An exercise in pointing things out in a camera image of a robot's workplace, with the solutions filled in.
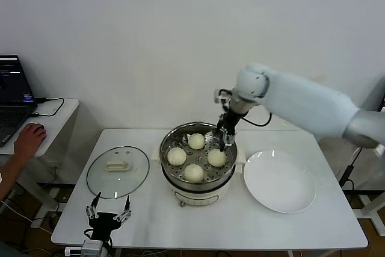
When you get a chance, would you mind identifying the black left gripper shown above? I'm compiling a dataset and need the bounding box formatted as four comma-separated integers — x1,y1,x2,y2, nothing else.
85,191,134,240

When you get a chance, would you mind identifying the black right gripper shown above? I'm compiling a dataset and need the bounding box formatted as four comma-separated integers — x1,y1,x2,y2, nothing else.
215,108,242,152

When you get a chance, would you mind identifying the white steamed baozi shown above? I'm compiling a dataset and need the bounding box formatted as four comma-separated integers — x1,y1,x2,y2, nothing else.
188,133,206,150
167,147,187,167
207,149,227,167
183,163,205,183

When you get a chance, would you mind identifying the round glass pot lid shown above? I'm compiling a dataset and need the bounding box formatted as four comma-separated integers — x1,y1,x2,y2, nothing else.
86,145,150,200

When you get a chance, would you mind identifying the person's bare forearm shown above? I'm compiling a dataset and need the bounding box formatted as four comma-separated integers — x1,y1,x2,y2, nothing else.
0,154,27,204

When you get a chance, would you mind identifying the perforated steel steamer basket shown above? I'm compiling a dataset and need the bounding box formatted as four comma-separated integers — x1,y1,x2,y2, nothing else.
150,121,245,184

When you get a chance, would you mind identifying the person's bare hand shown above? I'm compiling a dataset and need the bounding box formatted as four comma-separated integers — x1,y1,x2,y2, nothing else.
13,123,48,165

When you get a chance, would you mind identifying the grey floor power strip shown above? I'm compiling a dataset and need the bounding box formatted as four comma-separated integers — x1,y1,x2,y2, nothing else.
29,212,63,230

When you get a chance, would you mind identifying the round white plate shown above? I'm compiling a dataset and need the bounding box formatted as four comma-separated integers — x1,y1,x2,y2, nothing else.
242,149,317,213

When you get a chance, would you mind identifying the blue jeans leg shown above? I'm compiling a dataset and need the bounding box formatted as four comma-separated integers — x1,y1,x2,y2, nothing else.
0,240,19,257

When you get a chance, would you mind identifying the black laptop with lit screen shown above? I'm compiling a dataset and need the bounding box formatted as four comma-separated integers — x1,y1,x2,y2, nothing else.
0,55,39,148

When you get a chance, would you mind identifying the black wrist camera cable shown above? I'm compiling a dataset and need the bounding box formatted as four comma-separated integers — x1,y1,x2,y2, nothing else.
239,111,273,128

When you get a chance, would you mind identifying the black laptop cable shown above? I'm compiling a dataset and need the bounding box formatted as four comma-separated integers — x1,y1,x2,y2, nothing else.
28,97,66,119

